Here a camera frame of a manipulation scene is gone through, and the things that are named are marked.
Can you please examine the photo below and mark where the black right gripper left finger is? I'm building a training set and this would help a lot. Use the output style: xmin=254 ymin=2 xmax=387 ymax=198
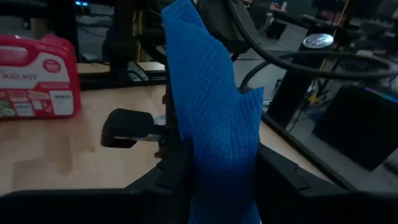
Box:
xmin=124 ymin=141 xmax=195 ymax=224

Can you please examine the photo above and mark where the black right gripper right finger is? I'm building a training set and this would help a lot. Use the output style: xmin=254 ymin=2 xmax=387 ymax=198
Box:
xmin=255 ymin=142 xmax=357 ymax=224

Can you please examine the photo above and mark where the blue bandage strip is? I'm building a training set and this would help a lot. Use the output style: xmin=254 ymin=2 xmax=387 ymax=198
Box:
xmin=160 ymin=0 xmax=265 ymax=224

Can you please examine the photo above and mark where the black box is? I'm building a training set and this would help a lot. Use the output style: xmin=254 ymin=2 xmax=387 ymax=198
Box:
xmin=312 ymin=85 xmax=398 ymax=171

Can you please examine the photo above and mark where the black tower fan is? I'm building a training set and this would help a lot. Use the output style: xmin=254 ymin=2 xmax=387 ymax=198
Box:
xmin=266 ymin=32 xmax=335 ymax=127

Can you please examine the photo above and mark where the red first aid kit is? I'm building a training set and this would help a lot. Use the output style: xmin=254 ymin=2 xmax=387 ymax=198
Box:
xmin=0 ymin=33 xmax=83 ymax=121

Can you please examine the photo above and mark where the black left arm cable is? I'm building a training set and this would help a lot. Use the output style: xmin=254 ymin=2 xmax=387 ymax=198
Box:
xmin=226 ymin=0 xmax=398 ymax=94

